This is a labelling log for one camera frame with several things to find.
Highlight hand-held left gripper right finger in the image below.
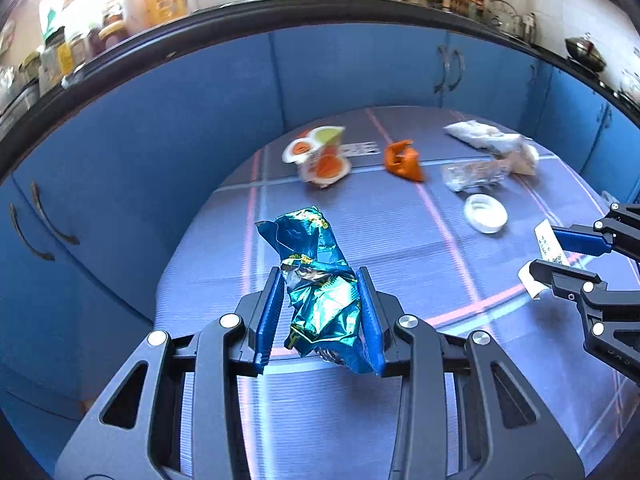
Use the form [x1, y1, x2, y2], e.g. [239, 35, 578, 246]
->
[356, 266, 586, 480]

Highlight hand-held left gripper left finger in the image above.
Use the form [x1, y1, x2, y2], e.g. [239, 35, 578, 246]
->
[52, 266, 288, 480]

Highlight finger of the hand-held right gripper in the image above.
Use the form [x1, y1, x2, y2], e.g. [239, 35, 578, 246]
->
[529, 259, 640, 386]
[552, 202, 640, 261]

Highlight teal foil snack wrapper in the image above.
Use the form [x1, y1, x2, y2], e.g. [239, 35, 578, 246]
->
[255, 205, 376, 375]

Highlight blue plaid tablecloth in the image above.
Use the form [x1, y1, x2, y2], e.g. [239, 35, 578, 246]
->
[152, 106, 640, 480]

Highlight white bottle cap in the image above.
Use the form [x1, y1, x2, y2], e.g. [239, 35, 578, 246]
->
[463, 193, 509, 234]

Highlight white crumpled tissue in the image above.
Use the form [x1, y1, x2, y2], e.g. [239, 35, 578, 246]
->
[442, 120, 521, 151]

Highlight orange crumpled wrapper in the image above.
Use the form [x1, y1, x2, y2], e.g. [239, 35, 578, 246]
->
[382, 139, 426, 182]

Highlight white ceramic pot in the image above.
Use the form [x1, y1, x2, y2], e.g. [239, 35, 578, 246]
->
[619, 67, 640, 103]

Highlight small white card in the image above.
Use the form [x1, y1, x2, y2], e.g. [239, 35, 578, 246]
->
[340, 141, 379, 157]

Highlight orange green snack cup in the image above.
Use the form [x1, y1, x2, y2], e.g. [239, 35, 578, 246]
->
[281, 125, 351, 190]

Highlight steel wok with lid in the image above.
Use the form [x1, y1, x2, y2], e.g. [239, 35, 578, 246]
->
[564, 34, 608, 73]

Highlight blue base cabinets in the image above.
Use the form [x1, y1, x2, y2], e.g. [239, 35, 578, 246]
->
[0, 15, 640, 461]

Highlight pale green kettle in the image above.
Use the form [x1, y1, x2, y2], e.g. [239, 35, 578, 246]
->
[485, 0, 523, 36]

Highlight black kitchen countertop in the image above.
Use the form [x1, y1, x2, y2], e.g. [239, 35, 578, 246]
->
[0, 0, 640, 181]

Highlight paper towel roll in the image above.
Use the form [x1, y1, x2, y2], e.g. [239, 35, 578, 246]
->
[122, 0, 153, 36]

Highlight group of condiment bottles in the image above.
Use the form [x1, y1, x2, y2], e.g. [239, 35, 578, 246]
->
[0, 5, 126, 96]

